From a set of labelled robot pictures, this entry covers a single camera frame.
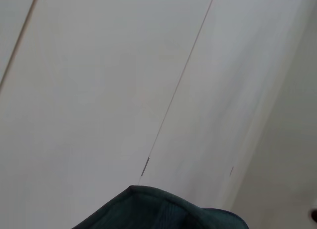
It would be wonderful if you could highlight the dark teal fabric lunch bag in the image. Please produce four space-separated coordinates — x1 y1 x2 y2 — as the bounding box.
71 185 250 229

